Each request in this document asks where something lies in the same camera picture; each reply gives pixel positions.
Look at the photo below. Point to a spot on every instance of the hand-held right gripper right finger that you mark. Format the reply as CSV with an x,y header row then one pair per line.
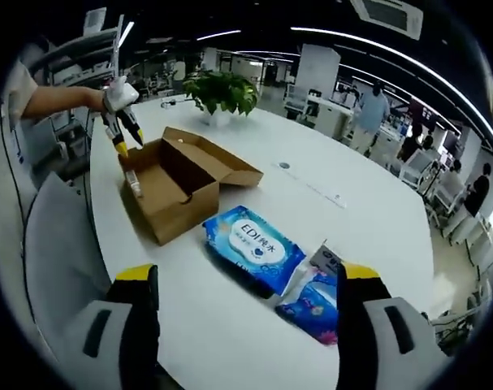
x,y
368,333

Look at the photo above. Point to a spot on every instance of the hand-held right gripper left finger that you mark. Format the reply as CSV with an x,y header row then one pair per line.
x,y
116,333

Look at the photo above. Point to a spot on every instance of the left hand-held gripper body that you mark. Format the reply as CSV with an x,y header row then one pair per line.
x,y
122,95

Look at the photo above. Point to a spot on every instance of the white spray bottle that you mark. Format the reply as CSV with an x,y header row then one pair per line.
x,y
134,185

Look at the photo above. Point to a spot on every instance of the blue soft tissue pack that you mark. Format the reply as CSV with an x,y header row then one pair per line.
x,y
311,308

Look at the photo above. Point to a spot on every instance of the small white blue carton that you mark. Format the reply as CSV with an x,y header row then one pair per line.
x,y
325,256

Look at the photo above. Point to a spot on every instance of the brown cardboard shoe box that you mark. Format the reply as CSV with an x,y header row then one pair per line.
x,y
177,211

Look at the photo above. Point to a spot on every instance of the blue wet wipes soft pack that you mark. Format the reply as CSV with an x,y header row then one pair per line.
x,y
254,248

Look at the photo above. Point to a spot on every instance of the person's left hand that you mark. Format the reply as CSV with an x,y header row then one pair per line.
x,y
96,99

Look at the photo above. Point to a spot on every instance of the grey metal storage shelf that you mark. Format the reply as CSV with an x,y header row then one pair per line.
x,y
79,53

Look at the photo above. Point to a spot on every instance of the white plant pot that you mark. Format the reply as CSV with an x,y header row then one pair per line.
x,y
217,118

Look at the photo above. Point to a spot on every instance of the grey mesh office chair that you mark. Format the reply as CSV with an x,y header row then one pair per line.
x,y
63,264

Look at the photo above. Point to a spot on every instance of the green leafy plant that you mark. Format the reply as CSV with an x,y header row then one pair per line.
x,y
221,91

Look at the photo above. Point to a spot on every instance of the person's beige shirt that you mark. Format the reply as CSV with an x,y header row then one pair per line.
x,y
20,89

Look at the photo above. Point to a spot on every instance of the white office chair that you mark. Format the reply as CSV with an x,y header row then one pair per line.
x,y
449,201
416,172

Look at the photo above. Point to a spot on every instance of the white office desk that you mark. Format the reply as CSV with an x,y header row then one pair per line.
x,y
333,120

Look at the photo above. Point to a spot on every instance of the long ceiling light strip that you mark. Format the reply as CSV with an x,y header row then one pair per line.
x,y
351,37

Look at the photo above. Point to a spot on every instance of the ceiling air vent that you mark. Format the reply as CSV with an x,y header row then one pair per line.
x,y
388,16

